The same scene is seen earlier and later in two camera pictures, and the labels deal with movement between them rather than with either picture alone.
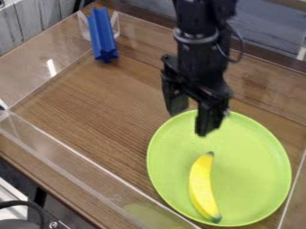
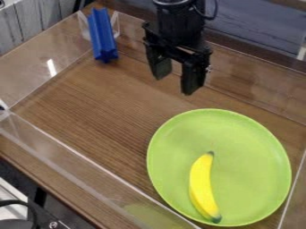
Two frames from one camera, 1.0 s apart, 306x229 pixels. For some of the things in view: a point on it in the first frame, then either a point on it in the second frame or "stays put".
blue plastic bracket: [103, 34] stays put
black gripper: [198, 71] → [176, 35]
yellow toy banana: [199, 186] stays put
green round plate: [253, 170] stays put
